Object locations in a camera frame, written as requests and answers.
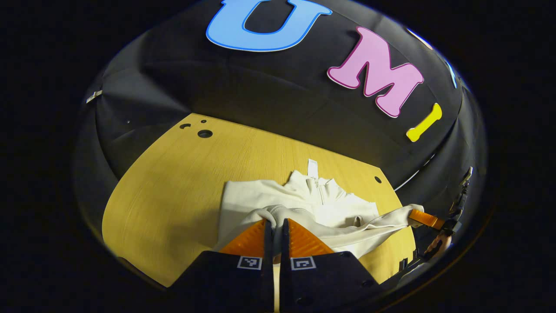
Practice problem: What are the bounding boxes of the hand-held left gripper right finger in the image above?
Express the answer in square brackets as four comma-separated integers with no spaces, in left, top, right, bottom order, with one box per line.
[280,218,383,313]

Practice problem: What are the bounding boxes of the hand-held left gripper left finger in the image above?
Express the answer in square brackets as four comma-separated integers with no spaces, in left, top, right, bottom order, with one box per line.
[167,219,275,313]

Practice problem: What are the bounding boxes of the white zip sweatshirt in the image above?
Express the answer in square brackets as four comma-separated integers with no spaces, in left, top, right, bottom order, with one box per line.
[215,159,425,261]

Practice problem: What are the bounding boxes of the black backdrop cloth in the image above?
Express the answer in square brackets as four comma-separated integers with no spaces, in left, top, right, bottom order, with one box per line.
[74,0,487,218]

